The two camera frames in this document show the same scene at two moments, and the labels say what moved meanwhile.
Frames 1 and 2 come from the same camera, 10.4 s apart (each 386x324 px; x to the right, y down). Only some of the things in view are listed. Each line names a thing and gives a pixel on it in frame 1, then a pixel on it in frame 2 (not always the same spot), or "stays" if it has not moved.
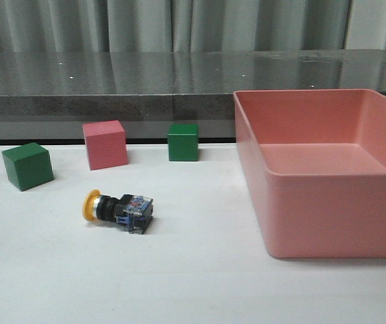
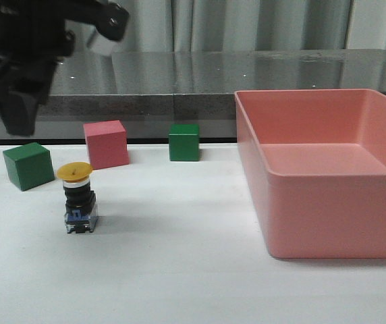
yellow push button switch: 133,212 → 81,210
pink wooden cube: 106,144 stays
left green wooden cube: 28,165 stays
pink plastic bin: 331,169 stays
